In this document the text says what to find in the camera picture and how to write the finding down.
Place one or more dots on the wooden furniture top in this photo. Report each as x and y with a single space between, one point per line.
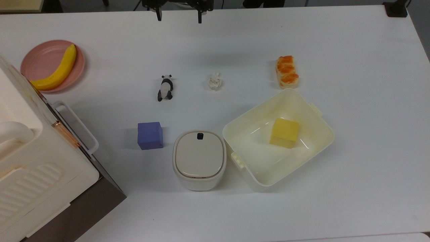
20 5

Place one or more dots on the white lidded trash can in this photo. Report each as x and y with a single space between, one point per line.
199 161

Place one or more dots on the cream plastic basket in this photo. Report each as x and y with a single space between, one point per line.
262 158

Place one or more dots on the yellow foam block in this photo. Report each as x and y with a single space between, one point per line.
284 132

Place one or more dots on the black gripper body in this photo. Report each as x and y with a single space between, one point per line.
178 2

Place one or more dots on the dark brown wooden box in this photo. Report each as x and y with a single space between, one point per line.
90 205

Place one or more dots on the panda figurine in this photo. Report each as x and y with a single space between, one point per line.
165 88

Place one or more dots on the purple cube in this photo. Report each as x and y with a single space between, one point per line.
149 135

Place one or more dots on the black clamp block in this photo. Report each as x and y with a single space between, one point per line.
395 9

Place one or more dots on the yellow banana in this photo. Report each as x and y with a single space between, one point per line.
60 72

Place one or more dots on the orange glazed bread loaf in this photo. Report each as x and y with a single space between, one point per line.
287 72

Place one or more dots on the small white figurine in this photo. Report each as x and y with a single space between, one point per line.
214 82

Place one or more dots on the pink plate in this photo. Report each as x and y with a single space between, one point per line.
42 62

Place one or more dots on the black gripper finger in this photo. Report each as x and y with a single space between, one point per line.
159 14
200 16

